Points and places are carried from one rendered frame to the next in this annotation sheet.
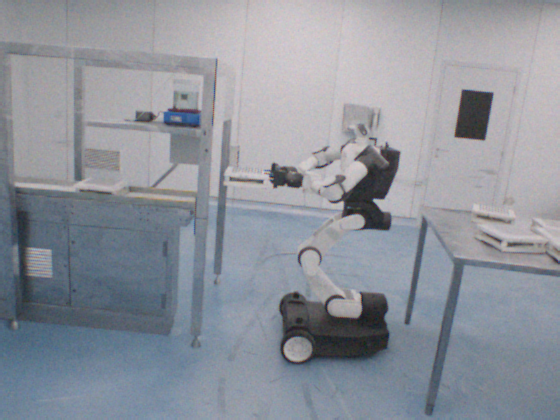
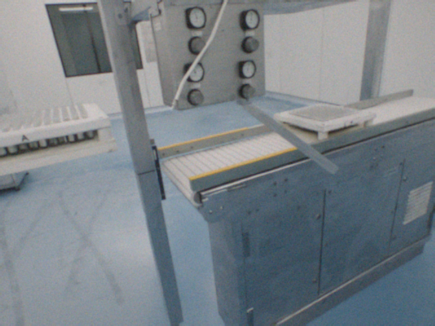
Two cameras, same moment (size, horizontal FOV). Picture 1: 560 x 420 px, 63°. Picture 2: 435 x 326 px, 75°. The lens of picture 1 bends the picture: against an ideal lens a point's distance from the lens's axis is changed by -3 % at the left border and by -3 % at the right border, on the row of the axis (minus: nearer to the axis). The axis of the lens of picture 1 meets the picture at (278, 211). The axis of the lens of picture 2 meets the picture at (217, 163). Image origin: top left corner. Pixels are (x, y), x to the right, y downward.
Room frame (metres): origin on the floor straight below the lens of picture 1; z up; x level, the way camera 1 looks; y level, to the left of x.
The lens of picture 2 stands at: (3.37, 0.28, 1.16)
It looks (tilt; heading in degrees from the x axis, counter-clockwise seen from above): 23 degrees down; 156
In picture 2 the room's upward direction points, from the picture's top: 5 degrees counter-clockwise
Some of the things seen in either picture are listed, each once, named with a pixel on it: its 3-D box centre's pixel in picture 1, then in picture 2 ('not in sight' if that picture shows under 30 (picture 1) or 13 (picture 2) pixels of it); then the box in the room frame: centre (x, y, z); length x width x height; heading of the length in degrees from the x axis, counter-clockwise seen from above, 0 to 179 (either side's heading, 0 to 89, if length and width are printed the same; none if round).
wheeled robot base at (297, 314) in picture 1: (335, 314); not in sight; (2.67, -0.42, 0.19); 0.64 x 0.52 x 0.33; 92
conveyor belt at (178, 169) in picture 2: (86, 197); (340, 133); (2.63, 1.14, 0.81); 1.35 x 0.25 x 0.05; 91
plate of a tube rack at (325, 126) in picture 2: (102, 184); (322, 116); (2.63, 1.04, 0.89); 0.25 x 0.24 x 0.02; 1
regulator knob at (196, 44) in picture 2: not in sight; (198, 43); (2.83, 0.51, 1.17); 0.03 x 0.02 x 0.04; 91
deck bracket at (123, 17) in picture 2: not in sight; (122, 15); (2.53, 0.43, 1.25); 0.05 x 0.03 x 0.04; 1
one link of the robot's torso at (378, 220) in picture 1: (366, 214); not in sight; (2.67, -0.52, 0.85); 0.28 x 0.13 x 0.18; 92
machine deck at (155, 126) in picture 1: (151, 126); (250, 4); (2.62, 0.76, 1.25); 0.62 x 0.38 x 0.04; 91
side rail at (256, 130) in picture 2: (78, 194); (312, 116); (2.50, 1.12, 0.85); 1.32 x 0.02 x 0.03; 91
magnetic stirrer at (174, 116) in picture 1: (185, 117); not in sight; (2.68, 0.58, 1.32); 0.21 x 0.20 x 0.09; 1
